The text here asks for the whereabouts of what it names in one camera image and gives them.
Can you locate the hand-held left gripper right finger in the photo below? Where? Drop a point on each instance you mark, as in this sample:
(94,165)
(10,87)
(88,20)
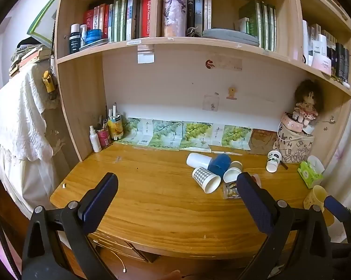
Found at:
(255,204)

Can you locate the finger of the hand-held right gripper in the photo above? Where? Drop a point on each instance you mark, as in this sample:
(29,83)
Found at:
(335,210)

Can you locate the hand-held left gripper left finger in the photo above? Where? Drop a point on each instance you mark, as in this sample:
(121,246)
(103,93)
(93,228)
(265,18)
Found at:
(101,201)

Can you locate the pink white paper cup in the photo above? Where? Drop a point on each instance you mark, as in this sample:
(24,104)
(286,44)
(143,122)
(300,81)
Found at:
(256,180)

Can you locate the clear glass cup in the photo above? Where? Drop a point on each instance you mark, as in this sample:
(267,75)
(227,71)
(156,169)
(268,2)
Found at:
(231,191)

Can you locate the grey white paper cup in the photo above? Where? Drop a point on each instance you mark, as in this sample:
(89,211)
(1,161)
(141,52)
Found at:
(232,172)

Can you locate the white panda print cup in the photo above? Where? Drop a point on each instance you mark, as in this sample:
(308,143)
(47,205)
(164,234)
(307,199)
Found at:
(273,162)

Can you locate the blue plastic cup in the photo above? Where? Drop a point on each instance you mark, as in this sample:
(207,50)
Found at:
(219,165)

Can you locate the checkered paper cup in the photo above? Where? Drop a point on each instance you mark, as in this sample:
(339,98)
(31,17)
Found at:
(206,179)

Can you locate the white plastic cup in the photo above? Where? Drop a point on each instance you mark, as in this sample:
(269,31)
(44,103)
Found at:
(197,161)

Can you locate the yellow mug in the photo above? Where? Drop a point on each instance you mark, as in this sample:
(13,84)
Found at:
(315,198)

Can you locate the green tissue box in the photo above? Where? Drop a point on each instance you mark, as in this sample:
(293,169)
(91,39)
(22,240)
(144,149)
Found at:
(309,173)

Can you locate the wooden desk drawer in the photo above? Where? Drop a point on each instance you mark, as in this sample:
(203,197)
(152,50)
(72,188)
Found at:
(120,246)

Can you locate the white spray bottle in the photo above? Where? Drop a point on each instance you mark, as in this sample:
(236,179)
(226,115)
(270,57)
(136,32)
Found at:
(95,140)

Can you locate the pink can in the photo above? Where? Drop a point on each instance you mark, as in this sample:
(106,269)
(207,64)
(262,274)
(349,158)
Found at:
(104,138)

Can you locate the brown cardboard sheet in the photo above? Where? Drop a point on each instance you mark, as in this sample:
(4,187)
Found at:
(261,141)

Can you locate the letter print fabric bag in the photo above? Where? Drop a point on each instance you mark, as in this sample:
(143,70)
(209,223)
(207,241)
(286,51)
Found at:
(293,147)

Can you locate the lemon print pen holder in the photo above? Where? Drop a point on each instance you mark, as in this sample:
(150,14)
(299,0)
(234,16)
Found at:
(116,127)

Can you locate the pink round box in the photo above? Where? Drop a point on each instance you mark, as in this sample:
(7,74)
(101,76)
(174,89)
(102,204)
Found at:
(292,122)

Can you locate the white pen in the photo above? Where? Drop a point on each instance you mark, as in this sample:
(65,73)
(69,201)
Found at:
(115,110)

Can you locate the wooden bookshelf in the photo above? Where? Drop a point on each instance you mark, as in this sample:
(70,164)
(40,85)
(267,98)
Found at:
(76,99)

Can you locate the brown haired rag doll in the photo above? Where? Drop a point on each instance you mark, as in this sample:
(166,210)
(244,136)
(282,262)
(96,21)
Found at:
(306,102)

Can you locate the yellow duck clip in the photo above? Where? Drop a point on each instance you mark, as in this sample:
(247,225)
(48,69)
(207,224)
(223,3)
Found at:
(231,92)

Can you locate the white lace cloth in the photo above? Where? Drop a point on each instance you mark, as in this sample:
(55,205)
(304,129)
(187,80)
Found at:
(18,113)

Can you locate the white paper label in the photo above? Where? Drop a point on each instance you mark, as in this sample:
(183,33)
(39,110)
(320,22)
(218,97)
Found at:
(145,54)

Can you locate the row of cosmetic boxes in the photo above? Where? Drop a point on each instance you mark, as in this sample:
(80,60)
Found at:
(327,49)

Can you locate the stack of old books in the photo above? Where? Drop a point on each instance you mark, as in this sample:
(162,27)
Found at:
(26,57)

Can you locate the black bottle white cap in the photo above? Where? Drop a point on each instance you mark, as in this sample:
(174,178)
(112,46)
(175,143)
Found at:
(74,39)

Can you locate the blue jar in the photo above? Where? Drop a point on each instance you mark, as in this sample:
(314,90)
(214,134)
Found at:
(93,36)

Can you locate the small white pump bottle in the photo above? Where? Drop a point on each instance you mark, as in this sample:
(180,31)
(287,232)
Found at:
(83,35)

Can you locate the grey oval case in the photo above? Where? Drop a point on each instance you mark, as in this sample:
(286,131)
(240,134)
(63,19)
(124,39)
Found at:
(231,36)

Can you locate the row of green books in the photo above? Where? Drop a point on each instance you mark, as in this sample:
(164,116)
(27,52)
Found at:
(263,24)

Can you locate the small white green box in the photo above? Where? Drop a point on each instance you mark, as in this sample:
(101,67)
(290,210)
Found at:
(242,24)

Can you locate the row of colourful books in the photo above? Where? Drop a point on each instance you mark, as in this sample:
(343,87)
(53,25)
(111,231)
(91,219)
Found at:
(120,20)

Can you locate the green framed board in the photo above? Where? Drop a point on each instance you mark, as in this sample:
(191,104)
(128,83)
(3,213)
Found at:
(42,20)

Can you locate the row of dark grey books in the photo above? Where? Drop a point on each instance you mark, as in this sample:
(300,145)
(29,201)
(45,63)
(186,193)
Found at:
(199,8)

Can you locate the floral print cylinder tube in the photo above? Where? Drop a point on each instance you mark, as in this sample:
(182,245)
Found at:
(174,10)

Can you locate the clear wall hook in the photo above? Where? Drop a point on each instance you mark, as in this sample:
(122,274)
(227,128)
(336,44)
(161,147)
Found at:
(212,103)

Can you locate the red wall sticker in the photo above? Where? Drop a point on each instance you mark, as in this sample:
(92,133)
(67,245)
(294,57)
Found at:
(209,64)

